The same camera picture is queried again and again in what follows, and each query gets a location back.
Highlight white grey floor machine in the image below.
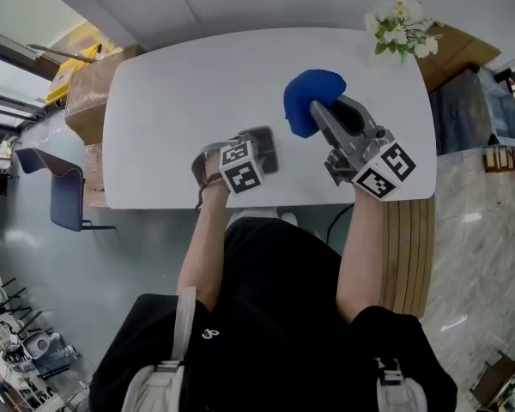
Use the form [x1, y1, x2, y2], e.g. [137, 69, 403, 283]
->
[3, 330, 78, 373]

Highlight yellow bag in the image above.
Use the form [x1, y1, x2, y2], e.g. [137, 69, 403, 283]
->
[45, 43, 104, 105]

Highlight wooden crate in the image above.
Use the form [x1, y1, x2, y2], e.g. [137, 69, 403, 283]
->
[482, 146, 515, 173]

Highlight black cable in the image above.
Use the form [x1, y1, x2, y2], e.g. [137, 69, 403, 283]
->
[327, 203, 355, 244]

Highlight white flowers in vase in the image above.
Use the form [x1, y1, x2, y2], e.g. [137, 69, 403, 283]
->
[363, 0, 445, 66]

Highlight person's left forearm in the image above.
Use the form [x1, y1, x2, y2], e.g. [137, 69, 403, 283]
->
[176, 185, 231, 312]

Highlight slatted wooden bench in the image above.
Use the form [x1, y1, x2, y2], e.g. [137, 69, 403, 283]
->
[379, 196, 437, 319]

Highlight person's left hand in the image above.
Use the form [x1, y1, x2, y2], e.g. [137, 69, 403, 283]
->
[203, 155, 224, 183]

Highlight grey metal pole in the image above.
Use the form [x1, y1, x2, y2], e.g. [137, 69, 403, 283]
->
[27, 43, 96, 64]

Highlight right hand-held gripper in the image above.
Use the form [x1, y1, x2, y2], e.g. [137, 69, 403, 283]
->
[308, 94, 418, 202]

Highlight person's black shirt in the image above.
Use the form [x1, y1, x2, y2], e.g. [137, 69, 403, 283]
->
[88, 216, 458, 412]

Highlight person's right forearm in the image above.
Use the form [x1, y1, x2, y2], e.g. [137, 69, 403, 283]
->
[335, 186, 390, 325]

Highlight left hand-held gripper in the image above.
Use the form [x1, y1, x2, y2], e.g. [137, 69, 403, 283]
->
[191, 130, 268, 196]

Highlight black metal rack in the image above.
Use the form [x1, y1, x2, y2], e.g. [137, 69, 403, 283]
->
[0, 276, 55, 338]

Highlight dark blue chair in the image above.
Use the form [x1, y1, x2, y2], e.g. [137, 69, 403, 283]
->
[15, 147, 117, 233]

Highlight glass sliding door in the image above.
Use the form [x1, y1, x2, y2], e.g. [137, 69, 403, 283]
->
[0, 27, 52, 132]

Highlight brown cord bracelet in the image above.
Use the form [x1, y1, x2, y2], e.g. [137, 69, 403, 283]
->
[194, 173, 225, 213]

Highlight taped cardboard box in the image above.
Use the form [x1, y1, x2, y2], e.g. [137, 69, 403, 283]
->
[83, 142, 111, 209]

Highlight blue cloth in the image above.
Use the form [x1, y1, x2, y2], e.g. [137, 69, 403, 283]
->
[282, 69, 348, 139]

